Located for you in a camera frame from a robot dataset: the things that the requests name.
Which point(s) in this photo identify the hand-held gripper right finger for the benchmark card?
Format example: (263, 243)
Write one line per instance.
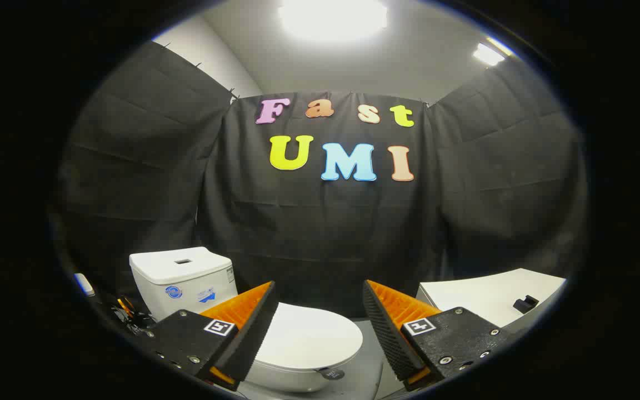
(388, 333)

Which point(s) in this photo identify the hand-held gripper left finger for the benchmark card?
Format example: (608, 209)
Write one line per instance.
(253, 328)

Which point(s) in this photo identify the black lid tab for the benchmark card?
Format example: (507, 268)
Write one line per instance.
(332, 374)

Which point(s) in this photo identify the white drawer cabinet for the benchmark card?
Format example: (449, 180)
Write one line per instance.
(481, 297)

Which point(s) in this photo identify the black backdrop cloth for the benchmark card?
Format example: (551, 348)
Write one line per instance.
(325, 233)

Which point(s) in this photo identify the small white object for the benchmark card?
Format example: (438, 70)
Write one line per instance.
(84, 284)

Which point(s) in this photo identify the small ceiling light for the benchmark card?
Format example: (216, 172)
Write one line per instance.
(488, 54)

